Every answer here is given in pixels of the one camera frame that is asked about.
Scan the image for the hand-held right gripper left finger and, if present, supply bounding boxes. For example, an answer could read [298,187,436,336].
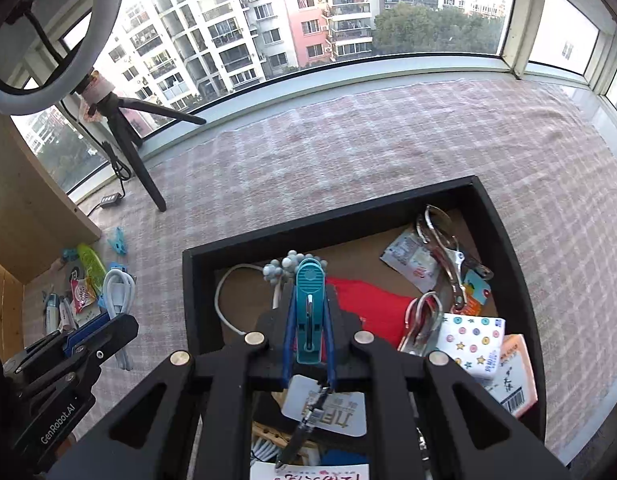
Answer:
[47,284,299,480]

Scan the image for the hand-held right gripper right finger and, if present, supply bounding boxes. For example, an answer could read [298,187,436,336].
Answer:
[323,284,571,480]

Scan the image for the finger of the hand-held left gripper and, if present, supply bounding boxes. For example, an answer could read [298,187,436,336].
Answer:
[2,312,112,378]
[16,314,140,411]

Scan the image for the black tray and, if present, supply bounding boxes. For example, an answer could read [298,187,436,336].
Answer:
[182,175,548,461]

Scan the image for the pale cosmetic tube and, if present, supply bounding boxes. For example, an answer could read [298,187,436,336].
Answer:
[43,292,63,336]
[58,297,78,333]

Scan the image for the red pink packet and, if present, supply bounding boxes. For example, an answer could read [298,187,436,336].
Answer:
[69,280,97,314]

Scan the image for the red cloth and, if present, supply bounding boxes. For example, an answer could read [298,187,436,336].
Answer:
[325,276,419,348]

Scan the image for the white label card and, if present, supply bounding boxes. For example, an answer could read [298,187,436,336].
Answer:
[281,374,369,438]

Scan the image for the green yellow snack packet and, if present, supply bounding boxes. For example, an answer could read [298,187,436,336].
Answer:
[76,242,107,294]

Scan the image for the grey bead cluster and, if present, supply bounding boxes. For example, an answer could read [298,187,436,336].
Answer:
[262,250,329,292]

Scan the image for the black pen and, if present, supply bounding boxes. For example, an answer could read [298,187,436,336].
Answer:
[276,385,335,468]

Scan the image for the small wooden rack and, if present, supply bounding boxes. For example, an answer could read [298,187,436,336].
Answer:
[252,420,319,466]

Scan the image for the blue flat item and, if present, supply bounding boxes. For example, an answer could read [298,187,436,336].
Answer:
[321,450,369,467]

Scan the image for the white red sachet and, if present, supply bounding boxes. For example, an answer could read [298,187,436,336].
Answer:
[379,227,451,293]

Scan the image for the white pink printed packet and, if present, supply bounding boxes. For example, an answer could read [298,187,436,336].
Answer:
[249,461,370,480]

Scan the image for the white dotted tissue packet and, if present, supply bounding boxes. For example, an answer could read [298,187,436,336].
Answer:
[435,311,507,377]

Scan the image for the light wooden cabinet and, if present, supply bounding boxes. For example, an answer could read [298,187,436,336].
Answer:
[0,110,102,361]

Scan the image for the blue cartoon card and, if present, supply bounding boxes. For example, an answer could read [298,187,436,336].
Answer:
[461,267,493,306]

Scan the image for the black tripod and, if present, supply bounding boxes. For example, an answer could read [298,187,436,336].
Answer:
[71,67,208,213]

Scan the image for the orange white barcode box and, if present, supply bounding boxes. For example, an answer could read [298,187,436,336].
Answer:
[481,334,539,419]

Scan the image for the pink plaid tablecloth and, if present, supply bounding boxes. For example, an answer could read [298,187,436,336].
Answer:
[23,77,617,456]

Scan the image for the row of apartment buildings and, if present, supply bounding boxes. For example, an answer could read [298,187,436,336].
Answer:
[18,0,519,161]

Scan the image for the green trees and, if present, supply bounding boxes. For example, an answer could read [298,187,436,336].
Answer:
[372,2,506,57]

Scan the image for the white usb cable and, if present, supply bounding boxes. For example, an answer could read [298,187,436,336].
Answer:
[101,267,138,372]

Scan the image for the white charging cable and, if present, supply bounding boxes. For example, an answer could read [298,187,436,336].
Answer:
[214,263,284,337]

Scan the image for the black ring light cable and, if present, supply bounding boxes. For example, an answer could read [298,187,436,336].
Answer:
[58,100,135,211]

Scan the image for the white ring light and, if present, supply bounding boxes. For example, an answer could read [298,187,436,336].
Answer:
[0,0,126,116]

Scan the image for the cream window frame post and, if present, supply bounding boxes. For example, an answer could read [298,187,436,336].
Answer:
[501,0,550,81]

